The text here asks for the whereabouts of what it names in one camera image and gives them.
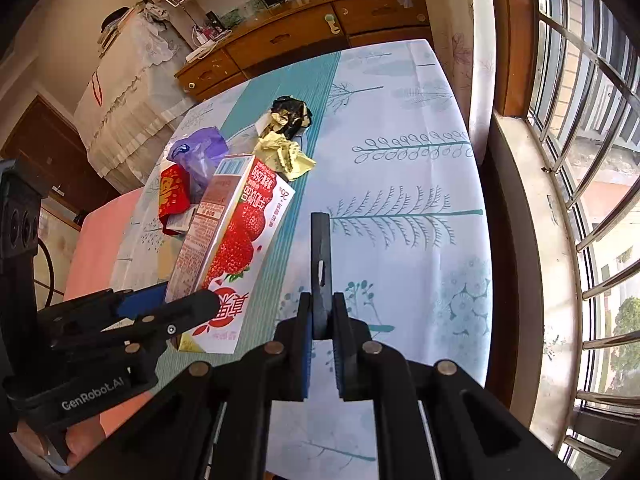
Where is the white lace covered cabinet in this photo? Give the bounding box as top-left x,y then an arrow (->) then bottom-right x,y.
74,3 -> 194,194

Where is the white power strip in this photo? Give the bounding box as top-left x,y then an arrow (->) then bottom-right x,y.
186,30 -> 232,63

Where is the dark wooden door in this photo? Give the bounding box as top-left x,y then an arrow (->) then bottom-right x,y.
1,96 -> 119,214

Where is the pink chair cushion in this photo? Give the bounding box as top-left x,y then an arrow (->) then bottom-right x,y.
62,186 -> 156,438

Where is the beige curtain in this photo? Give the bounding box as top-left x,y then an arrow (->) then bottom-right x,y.
425,0 -> 497,164

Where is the patterned teal white tablecloth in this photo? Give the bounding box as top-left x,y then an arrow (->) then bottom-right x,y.
110,40 -> 492,479

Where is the black gold wrapper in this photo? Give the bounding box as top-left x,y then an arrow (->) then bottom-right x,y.
255,96 -> 312,140

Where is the person's left hand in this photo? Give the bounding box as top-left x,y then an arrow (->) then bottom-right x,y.
10,416 -> 106,468

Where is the window with metal bars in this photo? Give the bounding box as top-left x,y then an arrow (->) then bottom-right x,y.
527,0 -> 639,479

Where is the red envelope packet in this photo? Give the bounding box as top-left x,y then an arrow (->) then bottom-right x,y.
158,162 -> 191,235

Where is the black cable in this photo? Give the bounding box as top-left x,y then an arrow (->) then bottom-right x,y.
34,236 -> 57,311

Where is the purple plastic bag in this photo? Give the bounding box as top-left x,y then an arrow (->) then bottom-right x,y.
167,127 -> 229,204

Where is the strawberry milk carton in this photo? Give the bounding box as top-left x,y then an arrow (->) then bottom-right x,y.
166,155 -> 295,354

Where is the yellow wrapper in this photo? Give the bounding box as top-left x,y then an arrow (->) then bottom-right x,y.
253,131 -> 316,181

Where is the black clip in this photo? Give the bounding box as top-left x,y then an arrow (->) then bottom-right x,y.
310,212 -> 333,340

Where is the wooden desk with drawers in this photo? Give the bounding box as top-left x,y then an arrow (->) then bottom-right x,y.
175,0 -> 433,102

